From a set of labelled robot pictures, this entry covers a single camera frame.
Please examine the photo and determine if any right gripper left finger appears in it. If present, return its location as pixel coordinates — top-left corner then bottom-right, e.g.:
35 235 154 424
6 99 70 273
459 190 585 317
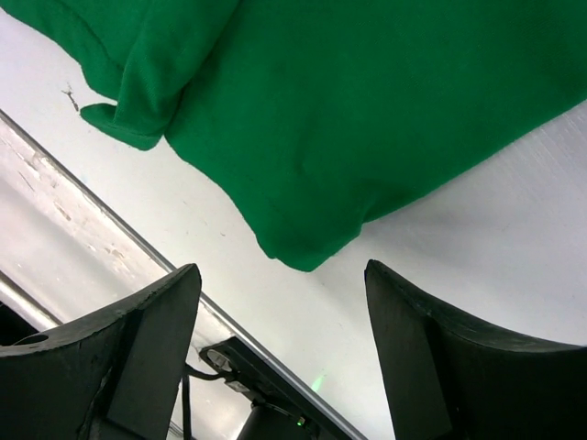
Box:
0 263 203 440

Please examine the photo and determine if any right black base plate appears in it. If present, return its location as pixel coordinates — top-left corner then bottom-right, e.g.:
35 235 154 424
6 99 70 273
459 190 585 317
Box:
183 336 350 440

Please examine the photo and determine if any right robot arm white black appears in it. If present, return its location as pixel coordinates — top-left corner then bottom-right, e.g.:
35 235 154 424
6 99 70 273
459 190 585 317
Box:
1 260 586 439

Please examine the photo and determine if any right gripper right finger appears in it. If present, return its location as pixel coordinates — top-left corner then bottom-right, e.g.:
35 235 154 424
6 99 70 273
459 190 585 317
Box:
364 260 586 439

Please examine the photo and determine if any white cardboard front cover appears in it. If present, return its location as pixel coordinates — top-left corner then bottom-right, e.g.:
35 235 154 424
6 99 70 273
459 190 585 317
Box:
1 122 166 330

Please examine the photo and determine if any green t shirt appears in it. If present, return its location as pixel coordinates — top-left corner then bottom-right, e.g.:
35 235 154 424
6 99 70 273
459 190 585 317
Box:
1 1 586 271

